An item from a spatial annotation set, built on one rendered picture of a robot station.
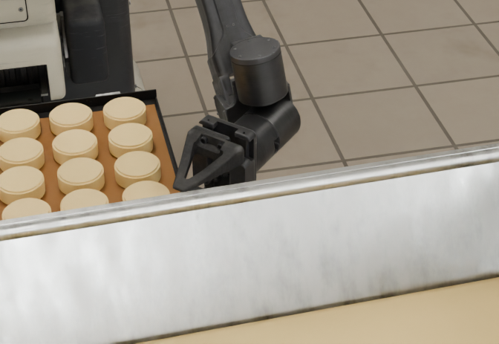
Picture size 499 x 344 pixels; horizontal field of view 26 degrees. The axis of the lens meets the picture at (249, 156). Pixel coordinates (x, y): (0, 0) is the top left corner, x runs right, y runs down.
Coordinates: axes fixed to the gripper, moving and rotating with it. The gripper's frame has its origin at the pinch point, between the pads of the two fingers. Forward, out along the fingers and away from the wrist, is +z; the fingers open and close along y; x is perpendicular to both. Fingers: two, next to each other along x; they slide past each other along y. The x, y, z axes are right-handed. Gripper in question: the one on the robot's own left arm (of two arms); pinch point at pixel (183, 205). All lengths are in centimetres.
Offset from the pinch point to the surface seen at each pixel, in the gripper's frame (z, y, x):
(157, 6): -172, 95, 134
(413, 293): 35, -35, -39
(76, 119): -6.2, -0.2, 19.3
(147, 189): 0.1, -0.4, 4.5
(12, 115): -3.0, -0.2, 26.0
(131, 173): -1.2, -0.3, 7.6
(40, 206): 8.3, -0.4, 12.1
